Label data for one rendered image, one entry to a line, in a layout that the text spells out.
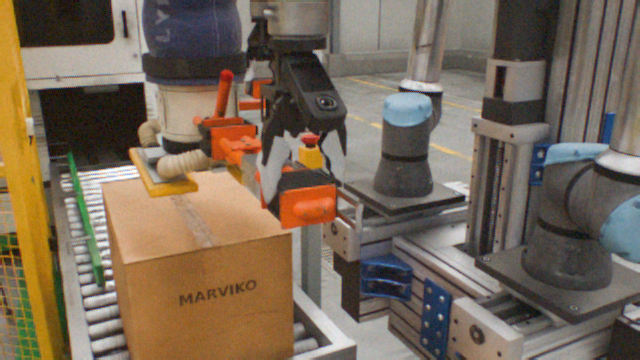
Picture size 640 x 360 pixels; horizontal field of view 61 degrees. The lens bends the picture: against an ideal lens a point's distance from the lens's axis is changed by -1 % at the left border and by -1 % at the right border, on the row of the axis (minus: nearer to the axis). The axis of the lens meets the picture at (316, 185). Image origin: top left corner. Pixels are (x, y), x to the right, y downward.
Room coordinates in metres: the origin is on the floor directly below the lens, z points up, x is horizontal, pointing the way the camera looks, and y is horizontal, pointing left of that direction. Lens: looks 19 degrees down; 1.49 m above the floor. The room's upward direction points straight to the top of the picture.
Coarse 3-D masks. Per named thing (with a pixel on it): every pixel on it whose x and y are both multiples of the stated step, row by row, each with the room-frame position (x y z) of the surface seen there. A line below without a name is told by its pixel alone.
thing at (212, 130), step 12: (204, 120) 1.01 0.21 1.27; (216, 120) 1.02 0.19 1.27; (228, 120) 1.03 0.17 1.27; (240, 120) 1.04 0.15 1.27; (204, 132) 0.96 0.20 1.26; (216, 132) 0.95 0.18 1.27; (228, 132) 0.95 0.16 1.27; (240, 132) 0.96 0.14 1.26; (252, 132) 0.97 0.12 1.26; (204, 144) 0.97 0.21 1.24; (216, 144) 0.94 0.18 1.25; (216, 156) 0.94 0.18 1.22
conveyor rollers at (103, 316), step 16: (64, 176) 2.93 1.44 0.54; (80, 176) 2.90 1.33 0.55; (96, 176) 2.92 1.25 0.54; (112, 176) 2.90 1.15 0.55; (128, 176) 2.92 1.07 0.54; (64, 192) 2.68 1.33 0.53; (96, 192) 2.67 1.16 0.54; (96, 208) 2.42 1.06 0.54; (80, 224) 2.22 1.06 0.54; (96, 224) 2.24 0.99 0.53; (80, 256) 1.90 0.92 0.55; (80, 272) 1.80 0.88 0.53; (112, 272) 1.77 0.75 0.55; (96, 288) 1.66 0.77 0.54; (112, 288) 1.68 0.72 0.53; (96, 304) 1.57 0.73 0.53; (112, 304) 1.59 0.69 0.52; (96, 320) 1.48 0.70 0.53; (112, 320) 1.50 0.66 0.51; (96, 336) 1.40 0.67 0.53; (112, 336) 1.37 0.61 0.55; (304, 336) 1.42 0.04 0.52; (96, 352) 1.31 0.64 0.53; (112, 352) 1.33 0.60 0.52; (128, 352) 1.29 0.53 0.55; (304, 352) 1.32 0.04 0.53
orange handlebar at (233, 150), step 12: (240, 108) 1.30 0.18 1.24; (252, 108) 1.31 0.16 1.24; (264, 108) 1.33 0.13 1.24; (192, 120) 1.14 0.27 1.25; (228, 144) 0.89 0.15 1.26; (240, 144) 0.89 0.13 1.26; (252, 144) 0.89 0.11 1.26; (228, 156) 0.89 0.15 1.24; (240, 156) 0.84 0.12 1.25; (288, 168) 0.77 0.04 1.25; (300, 204) 0.63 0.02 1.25; (312, 204) 0.63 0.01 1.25; (324, 204) 0.63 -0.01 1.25; (300, 216) 0.63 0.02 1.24; (312, 216) 0.62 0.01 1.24
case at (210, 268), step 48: (144, 192) 1.52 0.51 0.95; (240, 192) 1.52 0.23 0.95; (144, 240) 1.18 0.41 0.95; (192, 240) 1.18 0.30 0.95; (240, 240) 1.18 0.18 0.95; (288, 240) 1.23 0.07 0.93; (144, 288) 1.08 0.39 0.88; (192, 288) 1.12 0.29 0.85; (240, 288) 1.17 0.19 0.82; (288, 288) 1.23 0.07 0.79; (144, 336) 1.07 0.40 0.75; (192, 336) 1.12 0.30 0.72; (240, 336) 1.17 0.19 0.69; (288, 336) 1.22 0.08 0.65
